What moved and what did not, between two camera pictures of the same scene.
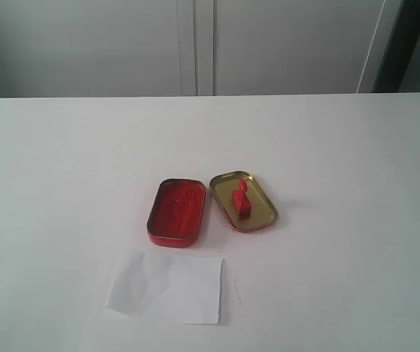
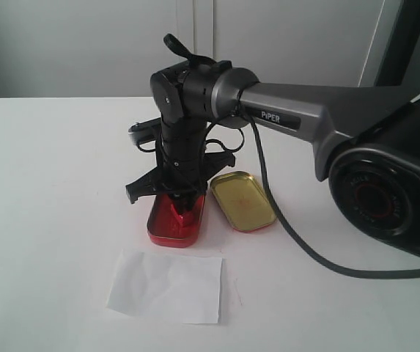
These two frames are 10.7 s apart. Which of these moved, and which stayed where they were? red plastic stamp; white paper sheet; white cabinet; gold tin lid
Moved: red plastic stamp
Stayed: white cabinet; gold tin lid; white paper sheet
